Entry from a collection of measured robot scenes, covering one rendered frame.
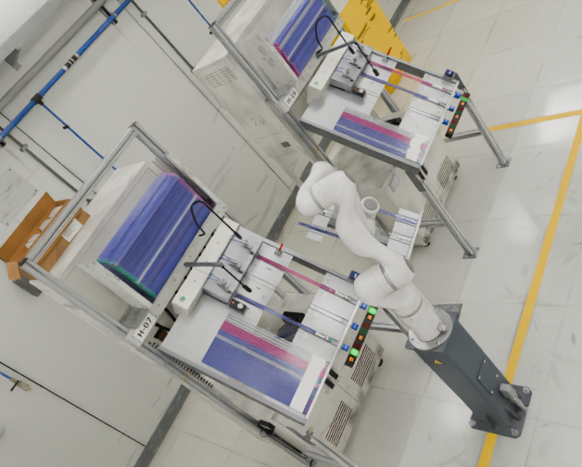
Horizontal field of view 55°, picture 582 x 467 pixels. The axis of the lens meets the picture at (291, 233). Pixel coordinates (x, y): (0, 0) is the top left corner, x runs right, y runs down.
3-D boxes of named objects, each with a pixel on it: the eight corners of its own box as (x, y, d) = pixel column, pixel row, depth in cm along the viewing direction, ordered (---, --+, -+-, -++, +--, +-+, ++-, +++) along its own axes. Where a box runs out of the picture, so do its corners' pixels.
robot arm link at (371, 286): (425, 308, 211) (394, 271, 199) (384, 331, 217) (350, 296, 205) (418, 286, 221) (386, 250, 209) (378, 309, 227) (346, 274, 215)
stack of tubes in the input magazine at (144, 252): (213, 208, 263) (173, 169, 249) (155, 298, 240) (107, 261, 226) (198, 209, 272) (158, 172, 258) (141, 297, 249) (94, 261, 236)
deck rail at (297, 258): (365, 290, 270) (367, 285, 265) (363, 294, 270) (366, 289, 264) (234, 229, 281) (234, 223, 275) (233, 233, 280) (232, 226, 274)
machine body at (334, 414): (390, 354, 325) (330, 295, 293) (343, 472, 294) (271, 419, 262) (311, 343, 373) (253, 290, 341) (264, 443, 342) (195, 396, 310)
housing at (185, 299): (240, 236, 280) (239, 223, 268) (189, 321, 258) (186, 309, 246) (225, 230, 281) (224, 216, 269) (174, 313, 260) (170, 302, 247)
